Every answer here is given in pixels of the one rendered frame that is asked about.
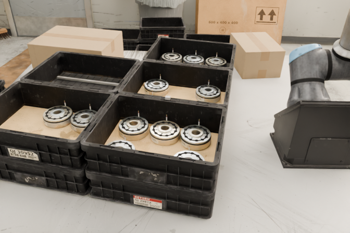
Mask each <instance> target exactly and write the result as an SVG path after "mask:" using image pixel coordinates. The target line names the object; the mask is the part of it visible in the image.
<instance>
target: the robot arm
mask: <svg viewBox="0 0 350 233"><path fill-rule="evenodd" d="M289 68H290V84H291V90H290V94H289V98H288V100H287V104H286V106H287V107H289V106H291V105H293V104H295V103H297V102H298V101H300V100H309V101H331V99H330V96H329V94H328V92H327V90H326V88H325V84H324V82H325V81H350V8H349V11H348V15H347V18H346V21H345V25H344V28H343V31H342V34H341V38H340V39H339V40H337V41H335V43H334V44H333V47H332V49H322V47H321V45H320V44H308V45H304V46H301V47H298V48H296V49H294V50H293V51H291V52H290V54H289Z"/></svg>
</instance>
